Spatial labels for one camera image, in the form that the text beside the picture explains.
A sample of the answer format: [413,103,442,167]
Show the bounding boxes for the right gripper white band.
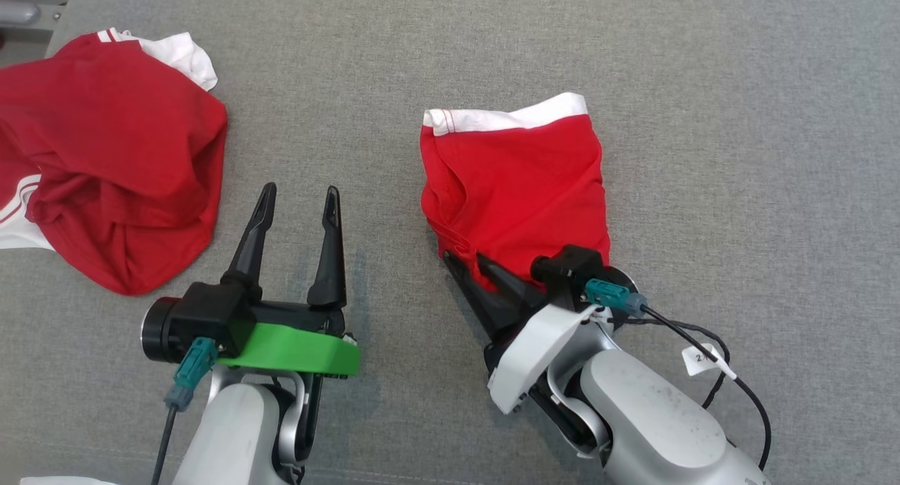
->
[442,251,600,415]

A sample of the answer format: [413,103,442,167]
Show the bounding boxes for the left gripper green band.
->
[217,182,361,380]

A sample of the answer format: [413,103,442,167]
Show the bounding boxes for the red shorts with white waistband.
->
[420,92,611,292]

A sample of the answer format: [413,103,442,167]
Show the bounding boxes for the red shirt with white sleeves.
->
[0,28,229,296]

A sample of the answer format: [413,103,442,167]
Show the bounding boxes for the teal right camera connector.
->
[585,278,648,316]

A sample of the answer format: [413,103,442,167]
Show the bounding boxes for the teal camera connector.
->
[585,278,648,316]
[164,337,219,412]

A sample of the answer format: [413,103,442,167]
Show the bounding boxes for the teal left camera connector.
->
[164,337,219,412]

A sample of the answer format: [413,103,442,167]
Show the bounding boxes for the white cable label tag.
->
[681,343,726,377]

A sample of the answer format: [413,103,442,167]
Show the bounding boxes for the black left camera cable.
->
[150,403,178,485]

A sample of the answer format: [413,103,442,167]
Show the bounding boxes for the grey metal frame bracket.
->
[0,0,68,33]

